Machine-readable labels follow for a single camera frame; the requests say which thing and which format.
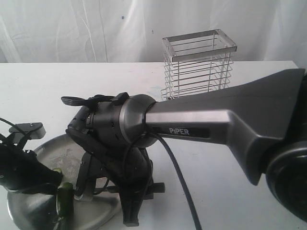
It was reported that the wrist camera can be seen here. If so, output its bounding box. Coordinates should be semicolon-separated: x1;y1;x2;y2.
74;153;113;202
9;122;46;142

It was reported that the round steel plate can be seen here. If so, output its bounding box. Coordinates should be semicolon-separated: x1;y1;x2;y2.
7;134;120;230

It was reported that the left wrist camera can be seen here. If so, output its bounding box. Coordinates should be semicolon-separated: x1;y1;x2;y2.
9;122;46;142

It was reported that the wire cutlery holder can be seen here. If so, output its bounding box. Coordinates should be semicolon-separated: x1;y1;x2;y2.
161;29;237;100

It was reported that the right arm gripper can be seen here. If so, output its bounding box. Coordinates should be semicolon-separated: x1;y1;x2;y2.
95;146;152;227

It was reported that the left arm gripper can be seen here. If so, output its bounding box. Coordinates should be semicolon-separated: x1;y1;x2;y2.
0;144;62;194

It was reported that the green cucumber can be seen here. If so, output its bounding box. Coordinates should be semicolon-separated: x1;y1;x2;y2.
50;182;74;230

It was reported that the black handled knife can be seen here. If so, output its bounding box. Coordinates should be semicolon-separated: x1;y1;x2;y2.
105;183;165;200

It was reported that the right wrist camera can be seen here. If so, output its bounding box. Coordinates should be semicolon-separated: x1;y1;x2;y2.
74;153;113;202

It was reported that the cucumber slice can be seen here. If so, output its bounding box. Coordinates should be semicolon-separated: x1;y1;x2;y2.
53;168;63;178

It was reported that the white backdrop curtain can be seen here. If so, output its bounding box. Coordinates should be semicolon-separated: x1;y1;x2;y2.
0;0;307;68

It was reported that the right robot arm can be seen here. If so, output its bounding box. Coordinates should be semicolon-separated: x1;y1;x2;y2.
61;69;307;227

